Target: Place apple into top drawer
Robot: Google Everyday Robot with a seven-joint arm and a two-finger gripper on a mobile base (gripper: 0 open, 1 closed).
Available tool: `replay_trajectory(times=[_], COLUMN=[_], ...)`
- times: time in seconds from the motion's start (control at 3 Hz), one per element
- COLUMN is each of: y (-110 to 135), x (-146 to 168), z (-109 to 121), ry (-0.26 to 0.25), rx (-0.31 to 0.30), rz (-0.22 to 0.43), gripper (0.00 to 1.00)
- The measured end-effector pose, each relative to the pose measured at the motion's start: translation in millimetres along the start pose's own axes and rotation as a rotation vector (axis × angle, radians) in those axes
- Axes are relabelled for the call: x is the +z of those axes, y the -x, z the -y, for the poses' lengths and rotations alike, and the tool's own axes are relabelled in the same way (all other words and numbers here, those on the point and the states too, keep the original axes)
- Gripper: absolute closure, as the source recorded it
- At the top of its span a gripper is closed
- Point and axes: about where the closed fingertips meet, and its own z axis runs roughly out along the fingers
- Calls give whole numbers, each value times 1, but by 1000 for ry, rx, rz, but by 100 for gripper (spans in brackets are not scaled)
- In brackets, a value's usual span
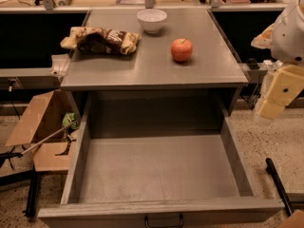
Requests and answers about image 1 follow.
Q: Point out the brown chip bag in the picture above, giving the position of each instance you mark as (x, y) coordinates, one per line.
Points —
(101, 40)

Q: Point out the grey metal cabinet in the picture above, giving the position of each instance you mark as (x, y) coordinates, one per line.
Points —
(212, 64)

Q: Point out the open cardboard box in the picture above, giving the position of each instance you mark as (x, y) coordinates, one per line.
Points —
(44, 116)

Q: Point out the black pole right floor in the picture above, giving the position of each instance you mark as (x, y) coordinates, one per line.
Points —
(271, 169)

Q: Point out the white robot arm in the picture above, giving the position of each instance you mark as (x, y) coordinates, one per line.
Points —
(269, 76)

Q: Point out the white ceramic bowl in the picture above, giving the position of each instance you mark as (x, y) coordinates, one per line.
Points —
(151, 20)

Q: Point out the red apple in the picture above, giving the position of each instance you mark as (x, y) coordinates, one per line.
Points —
(181, 49)

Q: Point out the open grey top drawer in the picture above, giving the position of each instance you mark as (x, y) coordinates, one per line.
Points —
(158, 157)

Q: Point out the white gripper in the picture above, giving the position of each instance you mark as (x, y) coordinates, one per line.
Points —
(289, 37)

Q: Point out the thin metal rod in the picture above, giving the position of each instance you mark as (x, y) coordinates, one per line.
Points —
(47, 138)

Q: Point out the black small device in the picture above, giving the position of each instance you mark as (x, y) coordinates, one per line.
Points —
(252, 64)

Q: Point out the white plastic bracket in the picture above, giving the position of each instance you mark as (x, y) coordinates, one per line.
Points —
(59, 65)

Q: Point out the black drawer handle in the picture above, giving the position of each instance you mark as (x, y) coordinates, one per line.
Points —
(164, 222)

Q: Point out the black stand left floor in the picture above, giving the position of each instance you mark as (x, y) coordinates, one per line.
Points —
(30, 175)

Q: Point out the green crumpled bag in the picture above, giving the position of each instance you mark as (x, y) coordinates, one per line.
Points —
(70, 120)

